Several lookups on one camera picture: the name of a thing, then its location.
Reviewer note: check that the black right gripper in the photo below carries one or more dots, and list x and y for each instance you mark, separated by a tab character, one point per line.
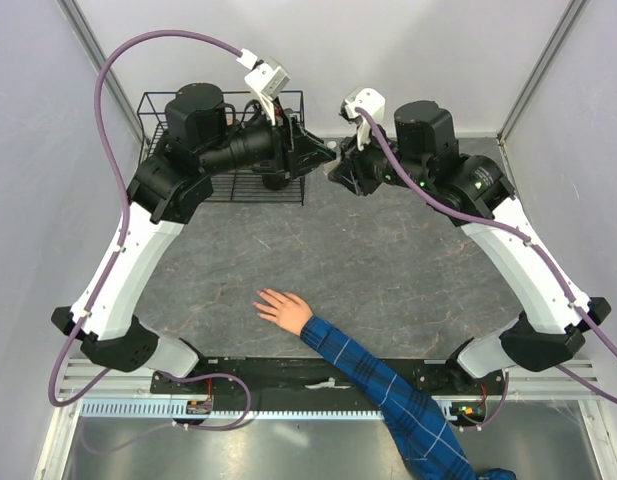
353	168

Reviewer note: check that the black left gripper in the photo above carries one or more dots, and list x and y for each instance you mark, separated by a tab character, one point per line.
301	152

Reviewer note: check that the clear nail polish bottle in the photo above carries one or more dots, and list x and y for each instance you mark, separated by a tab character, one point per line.
330	170

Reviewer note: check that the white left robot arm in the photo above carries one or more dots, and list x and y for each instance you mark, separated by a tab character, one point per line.
203	138

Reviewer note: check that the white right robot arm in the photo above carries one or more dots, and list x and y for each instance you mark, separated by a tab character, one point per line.
477	197

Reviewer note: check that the blue plaid sleeve forearm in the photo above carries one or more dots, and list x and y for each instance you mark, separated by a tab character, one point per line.
422	435

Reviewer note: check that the person's hand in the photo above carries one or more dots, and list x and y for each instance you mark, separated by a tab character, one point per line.
283	309

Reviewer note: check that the black mug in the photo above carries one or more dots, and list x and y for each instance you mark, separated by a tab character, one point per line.
274	181

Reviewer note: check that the black wire rack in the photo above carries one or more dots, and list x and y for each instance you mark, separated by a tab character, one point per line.
240	186

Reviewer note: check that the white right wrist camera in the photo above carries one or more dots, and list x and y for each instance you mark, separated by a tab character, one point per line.
360	105

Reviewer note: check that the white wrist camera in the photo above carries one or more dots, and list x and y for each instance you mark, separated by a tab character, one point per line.
360	105
266	80

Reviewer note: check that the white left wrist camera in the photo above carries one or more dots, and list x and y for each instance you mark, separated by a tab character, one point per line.
266	80

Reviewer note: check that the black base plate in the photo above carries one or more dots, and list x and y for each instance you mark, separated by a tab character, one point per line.
314	384

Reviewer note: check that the grey cable duct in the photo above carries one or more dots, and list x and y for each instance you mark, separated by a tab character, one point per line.
166	408

